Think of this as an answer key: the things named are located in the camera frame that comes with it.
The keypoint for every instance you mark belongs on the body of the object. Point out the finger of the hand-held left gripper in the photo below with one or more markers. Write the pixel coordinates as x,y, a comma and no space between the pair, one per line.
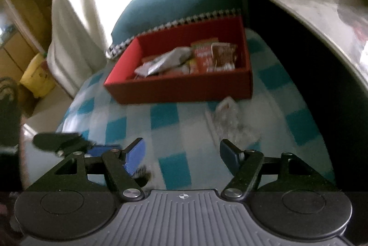
100,150
51,141

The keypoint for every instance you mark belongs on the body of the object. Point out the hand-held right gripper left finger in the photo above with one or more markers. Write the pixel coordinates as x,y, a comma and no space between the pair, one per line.
135,156

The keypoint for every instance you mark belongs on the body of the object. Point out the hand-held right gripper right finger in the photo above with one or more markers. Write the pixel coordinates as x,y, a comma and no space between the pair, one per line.
228,158

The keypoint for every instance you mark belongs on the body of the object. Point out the clear plastic wrapper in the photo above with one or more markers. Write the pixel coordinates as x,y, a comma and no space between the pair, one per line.
230,119

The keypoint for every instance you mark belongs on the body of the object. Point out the red cardboard box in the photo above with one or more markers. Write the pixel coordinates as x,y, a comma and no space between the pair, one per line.
178,90

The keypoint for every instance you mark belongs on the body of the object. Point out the silver snack packet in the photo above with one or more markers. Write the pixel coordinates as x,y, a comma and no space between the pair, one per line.
164,62

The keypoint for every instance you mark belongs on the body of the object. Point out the brown snack packet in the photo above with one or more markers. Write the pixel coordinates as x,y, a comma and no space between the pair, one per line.
224,56

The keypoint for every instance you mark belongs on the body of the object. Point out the dark furry object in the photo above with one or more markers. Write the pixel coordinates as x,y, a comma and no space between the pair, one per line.
143,174

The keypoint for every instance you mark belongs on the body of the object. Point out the blue checkered blanket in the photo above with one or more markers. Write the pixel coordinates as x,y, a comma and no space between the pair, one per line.
172,125

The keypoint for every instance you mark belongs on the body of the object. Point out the yellow bag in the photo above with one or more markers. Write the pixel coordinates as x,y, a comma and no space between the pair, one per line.
37,76

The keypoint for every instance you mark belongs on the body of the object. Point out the white pillow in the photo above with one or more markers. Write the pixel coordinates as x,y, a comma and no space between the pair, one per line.
86,10

